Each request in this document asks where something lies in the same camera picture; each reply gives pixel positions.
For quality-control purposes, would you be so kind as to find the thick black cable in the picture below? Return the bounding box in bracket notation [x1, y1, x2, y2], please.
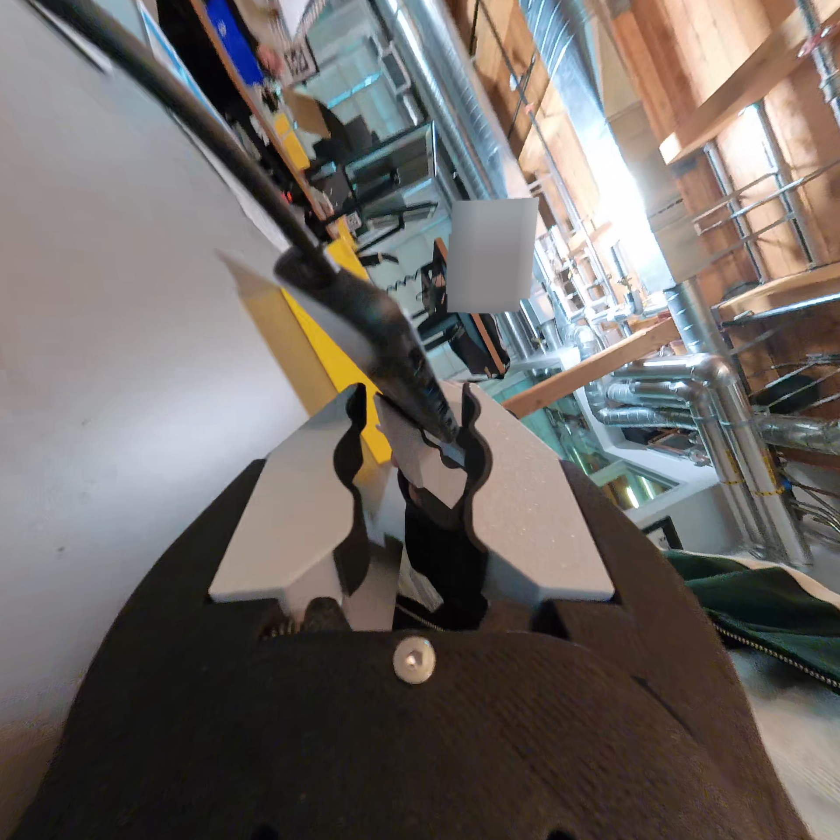
[39, 0, 329, 273]

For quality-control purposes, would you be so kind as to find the silver ventilation duct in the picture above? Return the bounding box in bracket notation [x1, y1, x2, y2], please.
[381, 0, 526, 198]

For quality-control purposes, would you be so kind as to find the light wooden beam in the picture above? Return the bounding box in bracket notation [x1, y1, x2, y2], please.
[502, 318, 683, 421]

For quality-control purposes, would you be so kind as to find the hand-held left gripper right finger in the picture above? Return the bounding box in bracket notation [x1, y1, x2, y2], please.
[461, 382, 618, 618]

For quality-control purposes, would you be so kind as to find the dark green zippered jacket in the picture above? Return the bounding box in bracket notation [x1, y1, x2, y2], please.
[663, 548, 840, 693]

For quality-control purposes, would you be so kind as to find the brown wooden edge strip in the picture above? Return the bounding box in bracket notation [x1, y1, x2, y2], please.
[190, 0, 336, 231]

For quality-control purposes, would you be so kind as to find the small yellow plastic bin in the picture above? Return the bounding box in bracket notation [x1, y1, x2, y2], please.
[325, 236, 371, 283]

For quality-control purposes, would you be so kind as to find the cluster of silver pipes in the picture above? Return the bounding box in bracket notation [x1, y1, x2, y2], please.
[584, 354, 815, 565]

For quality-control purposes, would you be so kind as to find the white desk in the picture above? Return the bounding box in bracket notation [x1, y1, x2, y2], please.
[0, 0, 342, 742]

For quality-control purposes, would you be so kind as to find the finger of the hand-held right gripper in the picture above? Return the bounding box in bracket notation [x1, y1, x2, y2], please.
[377, 397, 470, 509]
[220, 251, 462, 445]

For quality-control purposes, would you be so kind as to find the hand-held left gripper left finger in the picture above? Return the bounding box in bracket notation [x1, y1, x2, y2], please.
[209, 382, 374, 624]

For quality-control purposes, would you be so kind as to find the large blue plastic bin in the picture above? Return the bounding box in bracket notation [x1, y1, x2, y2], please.
[203, 0, 266, 86]

